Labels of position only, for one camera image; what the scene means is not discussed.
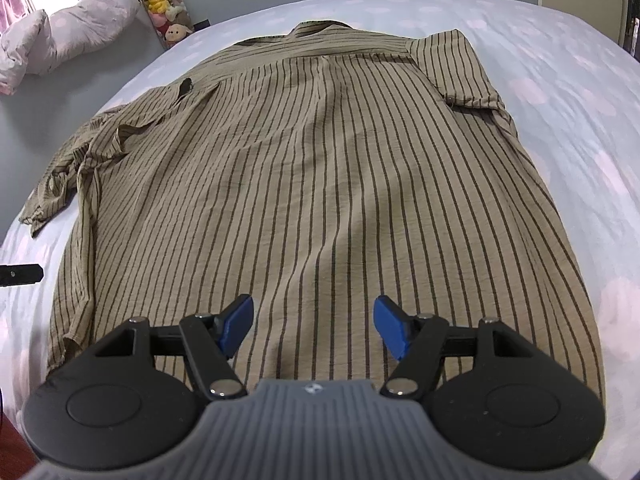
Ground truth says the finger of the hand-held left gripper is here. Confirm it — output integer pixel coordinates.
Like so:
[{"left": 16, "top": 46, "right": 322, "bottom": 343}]
[{"left": 0, "top": 263, "right": 45, "bottom": 287}]

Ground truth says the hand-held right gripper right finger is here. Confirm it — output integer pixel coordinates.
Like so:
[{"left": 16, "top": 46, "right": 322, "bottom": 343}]
[{"left": 374, "top": 294, "right": 538, "bottom": 403}]

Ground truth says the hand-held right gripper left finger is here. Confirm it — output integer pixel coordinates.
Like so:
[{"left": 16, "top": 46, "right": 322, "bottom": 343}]
[{"left": 92, "top": 293, "right": 256, "bottom": 403}]

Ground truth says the striped olive shirt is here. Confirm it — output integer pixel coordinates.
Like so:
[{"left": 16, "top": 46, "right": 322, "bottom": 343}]
[{"left": 19, "top": 20, "right": 606, "bottom": 406}]

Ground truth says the pink curtain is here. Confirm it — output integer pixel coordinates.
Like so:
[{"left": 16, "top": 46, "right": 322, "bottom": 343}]
[{"left": 0, "top": 0, "right": 43, "bottom": 31}]

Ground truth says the bed with polka dot sheet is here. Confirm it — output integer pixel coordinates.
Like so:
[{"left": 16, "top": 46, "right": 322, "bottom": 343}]
[{"left": 0, "top": 0, "right": 640, "bottom": 476}]

